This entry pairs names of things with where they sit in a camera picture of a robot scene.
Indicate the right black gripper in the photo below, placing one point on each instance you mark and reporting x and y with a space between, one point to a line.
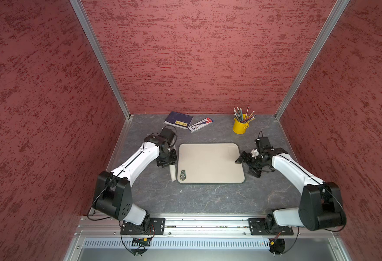
246 159

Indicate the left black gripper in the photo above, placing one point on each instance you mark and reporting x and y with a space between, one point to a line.
171 161

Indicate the knife with cream handle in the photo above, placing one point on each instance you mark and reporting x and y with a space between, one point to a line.
172 169

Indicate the beige cutting board green rim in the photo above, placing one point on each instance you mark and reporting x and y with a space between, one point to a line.
209 163

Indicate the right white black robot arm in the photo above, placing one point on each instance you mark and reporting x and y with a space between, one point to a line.
321 204

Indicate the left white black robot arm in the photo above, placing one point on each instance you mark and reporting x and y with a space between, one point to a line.
113 190

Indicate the yellow metal pencil cup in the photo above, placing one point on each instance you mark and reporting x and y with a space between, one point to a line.
239 127

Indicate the dark blue notebook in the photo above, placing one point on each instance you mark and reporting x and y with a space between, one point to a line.
179 120

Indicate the white pen box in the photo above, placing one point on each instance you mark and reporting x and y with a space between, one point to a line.
199 125

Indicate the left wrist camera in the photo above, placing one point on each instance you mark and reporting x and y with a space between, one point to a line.
167 133

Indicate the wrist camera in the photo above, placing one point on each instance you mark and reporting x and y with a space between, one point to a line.
167 133
263 143

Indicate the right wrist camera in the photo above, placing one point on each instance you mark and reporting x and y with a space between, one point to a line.
263 143

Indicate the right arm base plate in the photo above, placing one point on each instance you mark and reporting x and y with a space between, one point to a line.
267 227

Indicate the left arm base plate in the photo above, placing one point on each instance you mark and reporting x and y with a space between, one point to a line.
151 227

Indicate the aluminium front rail frame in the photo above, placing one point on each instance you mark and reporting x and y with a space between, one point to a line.
201 237

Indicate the left corner aluminium post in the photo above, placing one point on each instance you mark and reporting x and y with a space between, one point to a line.
92 38

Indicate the corner aluminium post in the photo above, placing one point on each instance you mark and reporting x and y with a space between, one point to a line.
92 38
326 30

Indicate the right corner aluminium post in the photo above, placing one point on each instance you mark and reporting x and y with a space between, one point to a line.
326 30

